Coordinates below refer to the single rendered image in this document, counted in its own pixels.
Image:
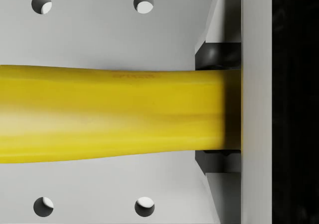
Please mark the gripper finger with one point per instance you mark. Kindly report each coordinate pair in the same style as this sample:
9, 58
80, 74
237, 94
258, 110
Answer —
219, 56
219, 161

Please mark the banana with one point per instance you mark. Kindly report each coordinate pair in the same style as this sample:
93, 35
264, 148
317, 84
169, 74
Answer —
112, 114

